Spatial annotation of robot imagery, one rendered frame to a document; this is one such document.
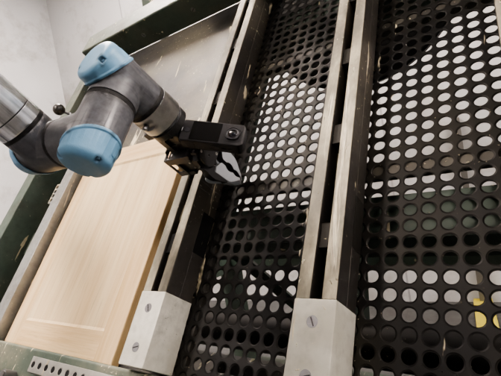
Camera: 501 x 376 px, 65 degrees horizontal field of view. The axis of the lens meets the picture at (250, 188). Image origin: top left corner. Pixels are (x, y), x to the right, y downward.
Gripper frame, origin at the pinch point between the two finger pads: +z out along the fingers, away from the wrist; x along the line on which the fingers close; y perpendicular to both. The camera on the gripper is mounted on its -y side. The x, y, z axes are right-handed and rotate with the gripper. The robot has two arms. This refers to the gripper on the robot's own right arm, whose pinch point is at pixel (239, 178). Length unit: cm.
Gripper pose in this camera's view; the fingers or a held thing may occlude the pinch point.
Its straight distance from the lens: 79.7
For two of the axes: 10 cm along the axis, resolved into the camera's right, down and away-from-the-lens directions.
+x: -2.0, 8.6, -4.7
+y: -8.2, 1.2, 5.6
